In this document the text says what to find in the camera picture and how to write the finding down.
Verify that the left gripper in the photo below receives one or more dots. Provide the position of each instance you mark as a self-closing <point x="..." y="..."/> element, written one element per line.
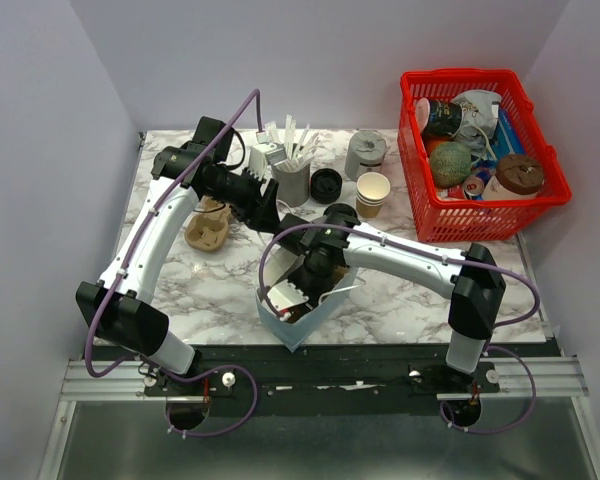
<point x="259" y="212"/>

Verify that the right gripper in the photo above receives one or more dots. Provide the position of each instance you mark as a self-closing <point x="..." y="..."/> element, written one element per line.
<point x="312" y="295"/>

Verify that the blue paper bag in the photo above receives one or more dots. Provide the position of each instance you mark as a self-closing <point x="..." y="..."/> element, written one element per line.
<point x="280" y="265"/>

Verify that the brown cardboard cup carrier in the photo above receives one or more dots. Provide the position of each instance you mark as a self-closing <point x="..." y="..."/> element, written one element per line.
<point x="340" y="275"/>

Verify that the black coffee cup lid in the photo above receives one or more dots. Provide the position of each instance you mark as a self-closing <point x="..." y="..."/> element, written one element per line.
<point x="341" y="208"/>

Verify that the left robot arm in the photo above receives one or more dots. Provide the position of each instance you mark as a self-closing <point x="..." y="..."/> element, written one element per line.
<point x="117" y="307"/>

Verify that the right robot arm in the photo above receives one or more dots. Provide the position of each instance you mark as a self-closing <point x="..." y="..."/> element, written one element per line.
<point x="467" y="278"/>

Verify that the stack of black lids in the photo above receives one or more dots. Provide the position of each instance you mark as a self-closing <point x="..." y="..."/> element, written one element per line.
<point x="325" y="186"/>

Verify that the stack of paper cups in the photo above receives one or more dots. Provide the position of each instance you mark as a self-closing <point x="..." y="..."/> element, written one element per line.
<point x="372" y="190"/>

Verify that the grey wrapped paper roll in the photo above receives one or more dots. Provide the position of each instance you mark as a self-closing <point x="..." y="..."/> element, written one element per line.
<point x="366" y="152"/>

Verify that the red plastic basket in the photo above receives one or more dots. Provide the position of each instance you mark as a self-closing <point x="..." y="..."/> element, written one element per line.
<point x="440" y="220"/>

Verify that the orange fruit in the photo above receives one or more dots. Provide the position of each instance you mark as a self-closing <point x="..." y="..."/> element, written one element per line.
<point x="432" y="143"/>

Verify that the green netted melon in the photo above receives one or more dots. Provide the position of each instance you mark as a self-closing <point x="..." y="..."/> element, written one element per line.
<point x="450" y="164"/>

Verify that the red bull can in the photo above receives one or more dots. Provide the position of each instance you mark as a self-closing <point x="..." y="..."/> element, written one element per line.
<point x="474" y="185"/>

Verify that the black instant noodle cup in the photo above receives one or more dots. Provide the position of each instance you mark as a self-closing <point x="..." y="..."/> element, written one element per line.
<point x="438" y="118"/>

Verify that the brown lidded dessert cup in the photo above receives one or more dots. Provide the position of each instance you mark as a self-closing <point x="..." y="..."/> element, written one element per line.
<point x="516" y="177"/>

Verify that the grey foil snack bag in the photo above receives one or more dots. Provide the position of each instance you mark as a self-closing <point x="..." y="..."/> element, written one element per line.
<point x="480" y="117"/>

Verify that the blue box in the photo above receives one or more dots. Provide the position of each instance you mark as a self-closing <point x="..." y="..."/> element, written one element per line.
<point x="505" y="140"/>

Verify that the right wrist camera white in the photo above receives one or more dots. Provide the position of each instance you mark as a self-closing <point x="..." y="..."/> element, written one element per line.
<point x="285" y="295"/>

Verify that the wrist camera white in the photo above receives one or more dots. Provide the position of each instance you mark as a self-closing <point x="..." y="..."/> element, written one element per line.
<point x="263" y="155"/>
<point x="285" y="295"/>

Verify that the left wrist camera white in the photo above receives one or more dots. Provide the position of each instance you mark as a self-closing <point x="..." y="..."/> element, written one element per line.
<point x="263" y="155"/>

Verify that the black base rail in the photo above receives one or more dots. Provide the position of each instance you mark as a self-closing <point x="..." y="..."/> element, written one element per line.
<point x="316" y="380"/>

